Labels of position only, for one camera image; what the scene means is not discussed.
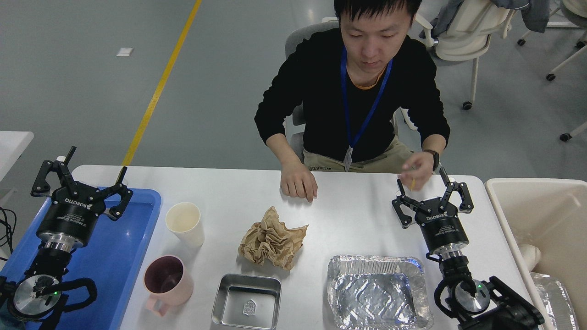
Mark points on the white office chair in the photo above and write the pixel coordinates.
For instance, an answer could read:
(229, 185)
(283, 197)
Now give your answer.
(467, 37)

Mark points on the white cup in bin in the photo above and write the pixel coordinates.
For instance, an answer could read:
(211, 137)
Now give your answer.
(531, 255)

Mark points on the crumpled brown paper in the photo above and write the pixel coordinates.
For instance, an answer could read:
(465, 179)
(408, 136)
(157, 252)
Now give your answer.
(271, 239)

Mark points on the blue plastic tray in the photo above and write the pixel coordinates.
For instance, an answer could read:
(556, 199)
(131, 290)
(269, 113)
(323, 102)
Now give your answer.
(112, 259)

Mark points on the person in black sweater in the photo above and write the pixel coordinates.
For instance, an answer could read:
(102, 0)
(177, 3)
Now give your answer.
(368, 91)

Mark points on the grey jacket on chair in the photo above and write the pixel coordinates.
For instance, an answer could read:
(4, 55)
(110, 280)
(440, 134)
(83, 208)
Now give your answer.
(533, 12)

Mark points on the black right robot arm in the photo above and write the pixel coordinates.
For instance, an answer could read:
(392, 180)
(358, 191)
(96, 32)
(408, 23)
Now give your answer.
(476, 304)

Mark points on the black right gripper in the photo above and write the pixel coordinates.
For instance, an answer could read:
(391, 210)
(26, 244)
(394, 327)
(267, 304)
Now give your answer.
(442, 224)

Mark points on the beige plastic bin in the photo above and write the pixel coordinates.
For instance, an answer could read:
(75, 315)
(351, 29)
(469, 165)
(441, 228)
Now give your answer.
(549, 214)

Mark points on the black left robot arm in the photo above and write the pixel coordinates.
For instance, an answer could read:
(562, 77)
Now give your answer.
(42, 296)

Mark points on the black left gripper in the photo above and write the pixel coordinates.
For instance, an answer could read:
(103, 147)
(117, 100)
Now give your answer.
(71, 215)

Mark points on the foil tray in bin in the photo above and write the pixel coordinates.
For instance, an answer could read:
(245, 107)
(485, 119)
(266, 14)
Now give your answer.
(556, 300)

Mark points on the person left hand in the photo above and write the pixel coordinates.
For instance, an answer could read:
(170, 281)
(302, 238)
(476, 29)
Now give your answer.
(417, 170)

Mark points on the pink mug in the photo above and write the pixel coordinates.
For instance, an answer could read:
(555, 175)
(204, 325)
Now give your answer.
(168, 283)

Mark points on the square steel tray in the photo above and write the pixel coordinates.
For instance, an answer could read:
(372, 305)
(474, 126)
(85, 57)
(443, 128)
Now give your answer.
(247, 301)

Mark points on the white side table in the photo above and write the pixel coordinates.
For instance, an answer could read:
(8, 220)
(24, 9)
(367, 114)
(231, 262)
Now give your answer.
(12, 145)

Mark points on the cream paper cup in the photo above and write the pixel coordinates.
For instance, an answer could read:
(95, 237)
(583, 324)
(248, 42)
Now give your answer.
(184, 221)

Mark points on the person right hand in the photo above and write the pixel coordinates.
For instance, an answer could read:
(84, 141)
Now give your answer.
(298, 181)

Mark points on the aluminium foil tray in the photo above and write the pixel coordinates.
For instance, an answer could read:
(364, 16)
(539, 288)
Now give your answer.
(378, 293)

